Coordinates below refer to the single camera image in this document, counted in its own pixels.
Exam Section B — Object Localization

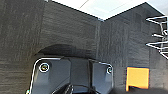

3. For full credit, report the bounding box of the thin black base cable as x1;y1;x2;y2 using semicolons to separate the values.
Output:
72;84;99;94

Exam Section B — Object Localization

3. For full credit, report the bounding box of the white wire stand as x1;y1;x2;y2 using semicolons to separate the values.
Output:
145;14;168;60

